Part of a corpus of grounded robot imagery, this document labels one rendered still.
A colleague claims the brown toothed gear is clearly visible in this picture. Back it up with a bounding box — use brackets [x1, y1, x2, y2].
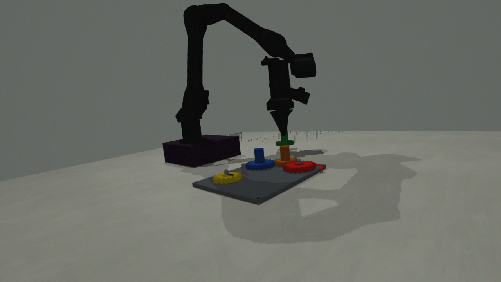
[274, 145, 297, 167]

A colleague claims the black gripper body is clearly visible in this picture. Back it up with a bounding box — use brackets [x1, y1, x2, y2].
[267, 78, 294, 111]

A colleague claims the red gear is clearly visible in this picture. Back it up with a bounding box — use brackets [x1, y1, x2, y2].
[283, 160, 316, 174]

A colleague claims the yellow gear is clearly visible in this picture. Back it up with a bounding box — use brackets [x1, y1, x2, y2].
[213, 171, 242, 184]

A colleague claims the blue gear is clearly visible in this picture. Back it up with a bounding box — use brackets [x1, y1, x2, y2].
[245, 148, 275, 171]

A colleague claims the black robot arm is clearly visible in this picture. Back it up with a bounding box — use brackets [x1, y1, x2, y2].
[175, 3, 316, 143]

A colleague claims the dark green gear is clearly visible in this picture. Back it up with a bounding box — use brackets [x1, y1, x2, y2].
[276, 130, 294, 146]

